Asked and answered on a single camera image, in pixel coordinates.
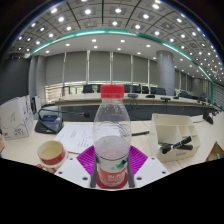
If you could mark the open brown cardboard box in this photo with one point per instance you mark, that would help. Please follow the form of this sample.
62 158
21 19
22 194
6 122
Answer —
216 152

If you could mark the white desk organizer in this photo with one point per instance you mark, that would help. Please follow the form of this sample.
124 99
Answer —
173 128

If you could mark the group of black office chairs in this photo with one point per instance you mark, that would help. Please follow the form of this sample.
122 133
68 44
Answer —
143 89

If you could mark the long curved conference desk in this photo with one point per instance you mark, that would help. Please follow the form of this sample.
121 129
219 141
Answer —
143 103

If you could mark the white cardboard box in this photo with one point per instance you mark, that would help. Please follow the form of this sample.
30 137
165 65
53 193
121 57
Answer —
15 118

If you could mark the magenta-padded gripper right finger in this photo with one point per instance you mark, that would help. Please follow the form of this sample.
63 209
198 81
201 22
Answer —
150 168

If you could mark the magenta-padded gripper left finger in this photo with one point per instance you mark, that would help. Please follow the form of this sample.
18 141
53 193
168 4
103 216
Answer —
73 170

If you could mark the black pen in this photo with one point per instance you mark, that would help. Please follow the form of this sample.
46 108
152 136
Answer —
140 133

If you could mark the black marker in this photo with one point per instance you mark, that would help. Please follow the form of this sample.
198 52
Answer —
176 145

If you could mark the red and cream mug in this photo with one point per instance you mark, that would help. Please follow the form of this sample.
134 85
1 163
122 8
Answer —
51 152

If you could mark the group of ceiling lights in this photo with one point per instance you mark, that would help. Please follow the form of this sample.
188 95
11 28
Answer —
116 20

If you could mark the white printed paper sheet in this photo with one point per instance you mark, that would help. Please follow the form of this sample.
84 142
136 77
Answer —
75 136

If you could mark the clear red-capped water bottle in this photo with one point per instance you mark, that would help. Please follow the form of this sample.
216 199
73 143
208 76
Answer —
111 133

